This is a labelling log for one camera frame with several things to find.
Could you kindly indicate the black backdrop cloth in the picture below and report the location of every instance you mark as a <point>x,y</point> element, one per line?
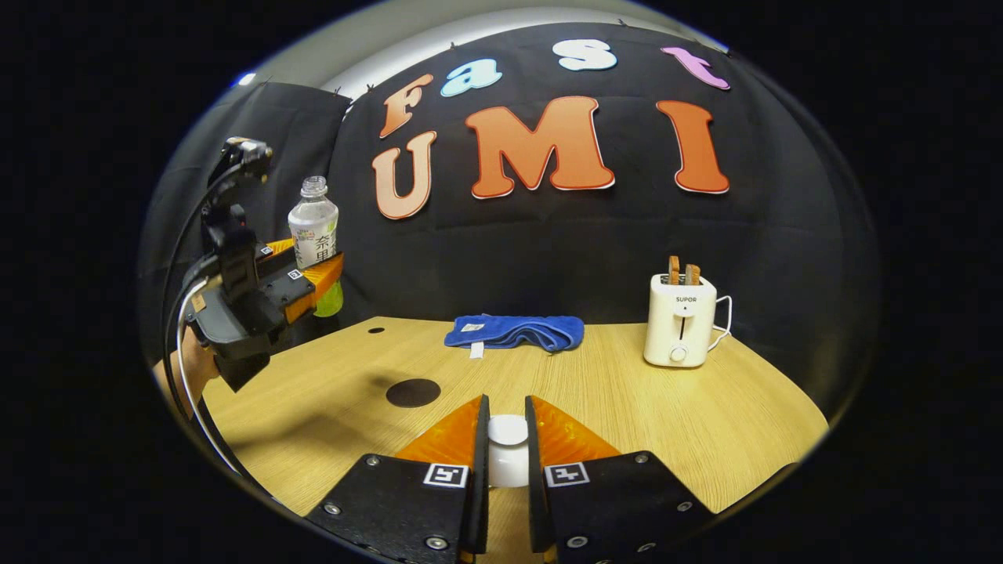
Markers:
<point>588,235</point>

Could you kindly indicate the clear water bottle white label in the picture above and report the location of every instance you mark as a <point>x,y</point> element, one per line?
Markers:
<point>313,227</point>

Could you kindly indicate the white teacup lid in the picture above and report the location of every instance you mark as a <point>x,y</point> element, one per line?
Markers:
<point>508,450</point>

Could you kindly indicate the dark brown round coaster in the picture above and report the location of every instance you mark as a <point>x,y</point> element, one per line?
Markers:
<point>413,392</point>

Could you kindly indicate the brown toast slice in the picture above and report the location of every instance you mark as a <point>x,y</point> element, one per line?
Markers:
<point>674,270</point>
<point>693,275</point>

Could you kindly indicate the cream toaster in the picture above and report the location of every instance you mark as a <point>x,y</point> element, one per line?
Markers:
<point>678,329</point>

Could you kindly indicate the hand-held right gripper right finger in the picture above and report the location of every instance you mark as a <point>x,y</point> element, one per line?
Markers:
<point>537,501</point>

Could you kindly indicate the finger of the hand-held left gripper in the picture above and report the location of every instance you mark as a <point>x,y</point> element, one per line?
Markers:
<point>313,286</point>
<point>278,248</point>

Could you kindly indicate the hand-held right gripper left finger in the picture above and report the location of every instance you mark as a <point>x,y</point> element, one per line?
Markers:
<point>479,501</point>

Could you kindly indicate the blue towel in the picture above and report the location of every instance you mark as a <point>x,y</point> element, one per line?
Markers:
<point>517,331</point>

